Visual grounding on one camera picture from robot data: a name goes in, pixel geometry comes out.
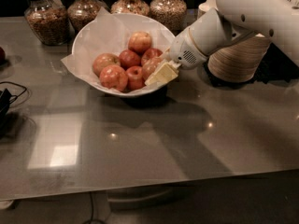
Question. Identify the front left red apple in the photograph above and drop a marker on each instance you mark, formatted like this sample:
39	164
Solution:
114	77

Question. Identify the red apple at edge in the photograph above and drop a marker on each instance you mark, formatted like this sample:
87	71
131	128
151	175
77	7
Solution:
2	55

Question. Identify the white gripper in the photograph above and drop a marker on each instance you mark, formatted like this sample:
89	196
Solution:
183	50

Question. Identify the black mat under bowls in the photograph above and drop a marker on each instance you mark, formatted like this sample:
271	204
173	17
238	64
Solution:
275	66

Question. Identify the small dark red apple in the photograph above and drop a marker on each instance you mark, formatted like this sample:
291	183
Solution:
150	53

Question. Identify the rear stack paper bowls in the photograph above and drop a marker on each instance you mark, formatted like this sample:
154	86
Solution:
205	7

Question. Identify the leftmost glass cereal jar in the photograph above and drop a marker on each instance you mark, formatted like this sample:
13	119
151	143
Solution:
48	20

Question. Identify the table leg and base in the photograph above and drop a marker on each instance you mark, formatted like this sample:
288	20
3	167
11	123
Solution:
103	203

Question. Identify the top red apple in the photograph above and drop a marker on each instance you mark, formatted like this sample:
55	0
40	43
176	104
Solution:
139	42

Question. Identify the black device with cable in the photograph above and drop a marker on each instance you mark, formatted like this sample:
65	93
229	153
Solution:
11	96

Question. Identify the front centre red apple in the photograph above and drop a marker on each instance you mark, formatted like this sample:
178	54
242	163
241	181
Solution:
135	78

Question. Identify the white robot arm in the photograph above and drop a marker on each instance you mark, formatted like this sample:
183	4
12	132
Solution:
233	36

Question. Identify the large reddish apple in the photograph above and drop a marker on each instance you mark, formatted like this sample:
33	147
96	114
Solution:
149	67

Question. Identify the front stack paper bowls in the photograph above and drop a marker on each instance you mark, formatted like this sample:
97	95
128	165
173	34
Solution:
238	63

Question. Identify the white ceramic bowl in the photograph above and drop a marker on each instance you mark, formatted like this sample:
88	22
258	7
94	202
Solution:
90	34

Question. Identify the left yellowish apple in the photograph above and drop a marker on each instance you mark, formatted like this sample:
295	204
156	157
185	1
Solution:
103	60

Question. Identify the stack paper bowls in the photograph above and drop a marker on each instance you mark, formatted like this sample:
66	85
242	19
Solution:
205	7
238	63

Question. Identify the white paper bowl liner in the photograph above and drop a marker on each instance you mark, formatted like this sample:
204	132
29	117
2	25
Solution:
102	38

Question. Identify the glass cereal jar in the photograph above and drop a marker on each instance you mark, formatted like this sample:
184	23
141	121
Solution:
81	12
48	20
138	7
170	13

